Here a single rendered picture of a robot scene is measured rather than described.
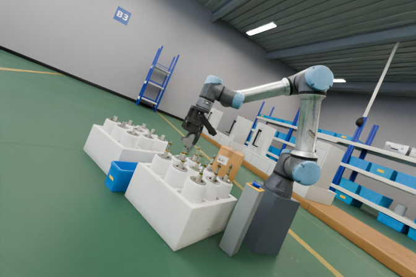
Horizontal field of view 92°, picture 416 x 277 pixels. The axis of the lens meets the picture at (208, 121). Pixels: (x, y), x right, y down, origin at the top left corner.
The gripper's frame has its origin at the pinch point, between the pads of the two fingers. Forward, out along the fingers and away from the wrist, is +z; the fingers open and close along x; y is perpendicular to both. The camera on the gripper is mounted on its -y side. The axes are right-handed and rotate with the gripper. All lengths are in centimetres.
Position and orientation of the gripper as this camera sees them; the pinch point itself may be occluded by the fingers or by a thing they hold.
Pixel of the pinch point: (189, 149)
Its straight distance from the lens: 94.8
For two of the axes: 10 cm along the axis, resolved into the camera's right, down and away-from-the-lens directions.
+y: -8.7, -3.7, -3.3
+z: -4.0, 9.2, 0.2
